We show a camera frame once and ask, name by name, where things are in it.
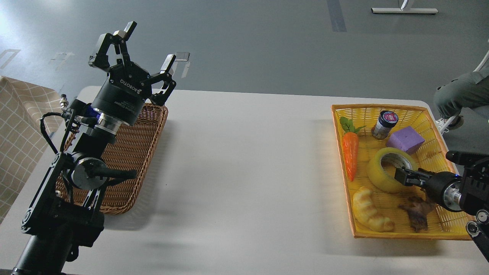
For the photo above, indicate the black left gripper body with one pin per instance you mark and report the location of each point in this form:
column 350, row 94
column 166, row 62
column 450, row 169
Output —
column 122, row 96

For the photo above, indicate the brown wicker basket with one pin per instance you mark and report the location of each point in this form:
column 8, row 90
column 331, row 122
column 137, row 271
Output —
column 133, row 150

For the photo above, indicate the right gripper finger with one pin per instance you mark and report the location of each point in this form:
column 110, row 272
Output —
column 409, row 177

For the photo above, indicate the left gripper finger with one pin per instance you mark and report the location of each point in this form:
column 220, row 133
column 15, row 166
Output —
column 165, row 77
column 100, row 59

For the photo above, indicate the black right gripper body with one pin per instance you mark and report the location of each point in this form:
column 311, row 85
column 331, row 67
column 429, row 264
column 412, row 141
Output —
column 444, row 189

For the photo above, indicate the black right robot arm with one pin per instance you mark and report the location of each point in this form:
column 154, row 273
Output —
column 468, row 193

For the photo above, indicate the brown toy animal figure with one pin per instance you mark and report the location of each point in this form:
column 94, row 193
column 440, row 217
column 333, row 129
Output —
column 418, row 209

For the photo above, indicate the white stand base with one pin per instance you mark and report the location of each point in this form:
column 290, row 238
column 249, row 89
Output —
column 405, row 7

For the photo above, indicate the yellow tape roll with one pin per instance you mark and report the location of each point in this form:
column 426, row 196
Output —
column 380, row 178

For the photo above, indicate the toy croissant bread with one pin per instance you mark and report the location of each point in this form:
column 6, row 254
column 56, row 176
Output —
column 367, row 213

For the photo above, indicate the orange toy carrot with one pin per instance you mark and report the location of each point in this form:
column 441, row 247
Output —
column 349, row 145

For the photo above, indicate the small dark-lidded jar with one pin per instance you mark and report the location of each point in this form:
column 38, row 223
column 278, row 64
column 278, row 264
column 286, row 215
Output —
column 385, row 122

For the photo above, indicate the beige checkered cloth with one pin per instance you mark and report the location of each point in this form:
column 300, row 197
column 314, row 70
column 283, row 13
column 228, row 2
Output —
column 22, row 105

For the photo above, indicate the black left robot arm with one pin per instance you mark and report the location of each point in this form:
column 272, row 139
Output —
column 65, row 212

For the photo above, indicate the purple foam block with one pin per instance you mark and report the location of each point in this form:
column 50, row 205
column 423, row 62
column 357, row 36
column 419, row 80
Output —
column 406, row 140

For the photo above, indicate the person in grey clothes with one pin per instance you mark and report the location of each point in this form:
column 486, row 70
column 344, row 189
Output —
column 470, row 90

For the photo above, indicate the yellow plastic basket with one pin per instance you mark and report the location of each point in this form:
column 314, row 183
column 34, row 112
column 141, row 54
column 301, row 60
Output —
column 441, row 223

